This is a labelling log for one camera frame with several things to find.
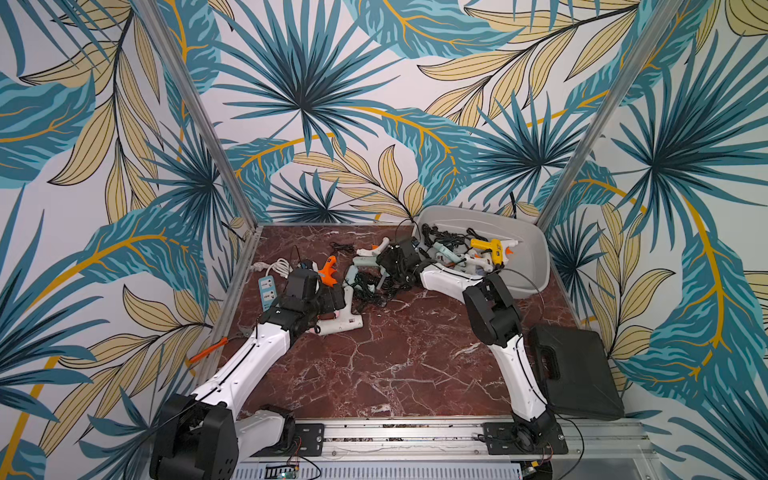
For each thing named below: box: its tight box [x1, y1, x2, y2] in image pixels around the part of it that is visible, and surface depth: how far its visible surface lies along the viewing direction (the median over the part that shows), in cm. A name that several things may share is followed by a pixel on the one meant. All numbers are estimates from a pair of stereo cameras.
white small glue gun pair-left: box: [502, 240, 519, 260], surface depth 115 cm
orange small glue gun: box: [318, 255, 338, 287], surface depth 105 cm
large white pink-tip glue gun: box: [308, 285, 364, 335], surface depth 92 cm
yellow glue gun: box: [470, 238, 504, 266], surface depth 112 cm
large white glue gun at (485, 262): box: [464, 252, 494, 274], surface depth 105 cm
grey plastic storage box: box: [415, 205, 551, 299], surface depth 114 cm
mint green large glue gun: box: [345, 256, 381, 285], surface depth 105 cm
